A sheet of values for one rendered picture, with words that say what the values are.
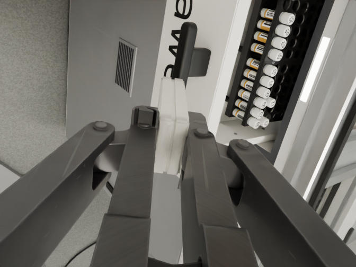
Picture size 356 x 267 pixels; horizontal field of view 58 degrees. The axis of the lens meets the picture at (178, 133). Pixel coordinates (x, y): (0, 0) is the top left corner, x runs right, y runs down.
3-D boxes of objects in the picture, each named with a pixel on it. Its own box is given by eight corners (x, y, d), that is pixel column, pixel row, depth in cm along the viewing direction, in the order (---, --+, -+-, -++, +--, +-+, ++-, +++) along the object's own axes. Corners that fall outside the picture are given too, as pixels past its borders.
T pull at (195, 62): (167, 96, 33) (175, 101, 32) (180, 19, 29) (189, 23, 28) (194, 94, 35) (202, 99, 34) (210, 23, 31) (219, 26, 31)
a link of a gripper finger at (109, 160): (150, 180, 14) (81, 171, 14) (155, 130, 19) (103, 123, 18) (154, 150, 13) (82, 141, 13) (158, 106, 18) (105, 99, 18)
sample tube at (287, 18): (258, 6, 39) (289, 14, 36) (265, 6, 39) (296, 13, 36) (256, 17, 39) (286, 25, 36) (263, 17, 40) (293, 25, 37)
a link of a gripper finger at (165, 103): (165, 175, 16) (149, 172, 16) (166, 118, 22) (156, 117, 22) (174, 120, 15) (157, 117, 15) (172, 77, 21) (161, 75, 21)
